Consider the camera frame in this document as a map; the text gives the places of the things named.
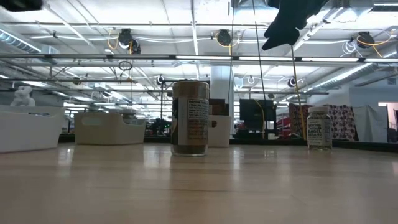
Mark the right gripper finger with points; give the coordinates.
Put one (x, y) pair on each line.
(281, 34)

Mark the large white plastic bin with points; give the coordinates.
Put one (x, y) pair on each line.
(28, 130)

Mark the white draped cloth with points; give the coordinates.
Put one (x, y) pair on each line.
(370, 124)

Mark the bagel seasoning jar white lid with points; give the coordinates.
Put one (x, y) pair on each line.
(318, 130)
(129, 115)

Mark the overhead light rail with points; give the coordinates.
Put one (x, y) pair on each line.
(202, 57)

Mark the brown spice jar tan lid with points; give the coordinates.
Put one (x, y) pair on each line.
(189, 124)

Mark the black screen on stand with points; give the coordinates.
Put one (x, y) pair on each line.
(256, 113)

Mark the floral patterned cloth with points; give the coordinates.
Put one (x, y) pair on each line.
(342, 121)

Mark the white building column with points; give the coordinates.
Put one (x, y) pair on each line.
(221, 84)

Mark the white humanoid figure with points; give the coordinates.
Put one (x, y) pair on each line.
(23, 98)

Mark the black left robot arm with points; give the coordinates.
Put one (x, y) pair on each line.
(18, 4)

